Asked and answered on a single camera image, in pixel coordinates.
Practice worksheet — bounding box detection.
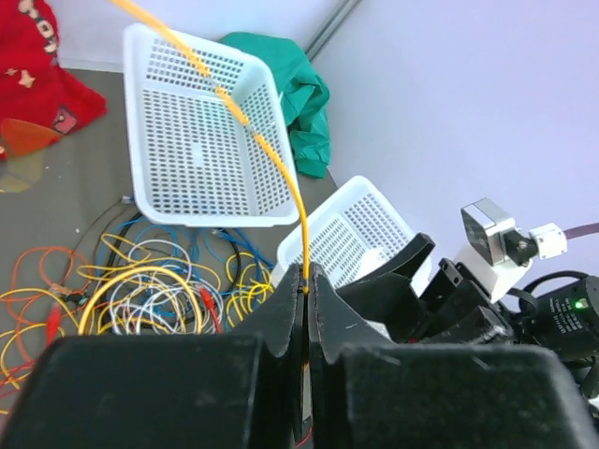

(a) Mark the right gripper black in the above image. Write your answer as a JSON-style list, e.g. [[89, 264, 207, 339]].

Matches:
[[337, 233, 515, 344]]

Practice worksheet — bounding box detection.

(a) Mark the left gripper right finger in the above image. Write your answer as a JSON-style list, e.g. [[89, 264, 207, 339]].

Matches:
[[307, 266, 598, 448]]

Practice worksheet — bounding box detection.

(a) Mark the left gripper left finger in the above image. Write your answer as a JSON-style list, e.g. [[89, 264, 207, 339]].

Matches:
[[1, 265, 307, 448]]

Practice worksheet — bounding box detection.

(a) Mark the thick yellow cable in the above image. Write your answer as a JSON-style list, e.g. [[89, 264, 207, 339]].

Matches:
[[77, 0, 311, 338]]

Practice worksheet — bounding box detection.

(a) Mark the thin yellow cable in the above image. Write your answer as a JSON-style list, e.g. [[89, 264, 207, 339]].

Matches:
[[0, 231, 221, 389]]

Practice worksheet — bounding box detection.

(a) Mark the orange cable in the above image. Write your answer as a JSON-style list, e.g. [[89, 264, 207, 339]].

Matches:
[[0, 247, 95, 328]]

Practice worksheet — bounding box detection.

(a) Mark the white basket right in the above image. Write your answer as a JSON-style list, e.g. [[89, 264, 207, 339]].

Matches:
[[275, 175, 434, 291]]

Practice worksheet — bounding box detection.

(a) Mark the white basket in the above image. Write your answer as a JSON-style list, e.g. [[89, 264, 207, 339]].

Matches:
[[124, 24, 299, 227], [275, 175, 434, 291]]

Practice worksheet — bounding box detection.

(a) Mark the white basket centre back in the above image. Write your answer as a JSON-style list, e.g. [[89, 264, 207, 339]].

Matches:
[[124, 24, 299, 227]]

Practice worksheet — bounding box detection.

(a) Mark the green cloth garment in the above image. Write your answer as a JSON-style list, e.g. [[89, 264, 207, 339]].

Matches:
[[220, 32, 331, 179]]

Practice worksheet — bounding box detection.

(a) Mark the red printed pillow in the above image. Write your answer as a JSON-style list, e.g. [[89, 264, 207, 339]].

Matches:
[[1, 1, 107, 161]]

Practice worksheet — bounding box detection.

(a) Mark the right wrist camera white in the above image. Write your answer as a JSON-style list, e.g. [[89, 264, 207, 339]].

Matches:
[[454, 197, 567, 303]]

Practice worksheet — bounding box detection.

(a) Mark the yellow coiled cable right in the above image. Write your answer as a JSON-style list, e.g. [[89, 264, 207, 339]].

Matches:
[[224, 252, 277, 328]]

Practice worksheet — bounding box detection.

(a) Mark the white grey cable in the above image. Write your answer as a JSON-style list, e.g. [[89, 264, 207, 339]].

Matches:
[[93, 238, 207, 336]]

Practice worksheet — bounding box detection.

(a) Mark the black braided cable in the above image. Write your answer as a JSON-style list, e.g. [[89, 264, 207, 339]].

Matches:
[[74, 196, 277, 291]]

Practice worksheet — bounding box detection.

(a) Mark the blue cable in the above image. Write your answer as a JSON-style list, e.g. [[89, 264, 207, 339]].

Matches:
[[110, 217, 277, 319]]

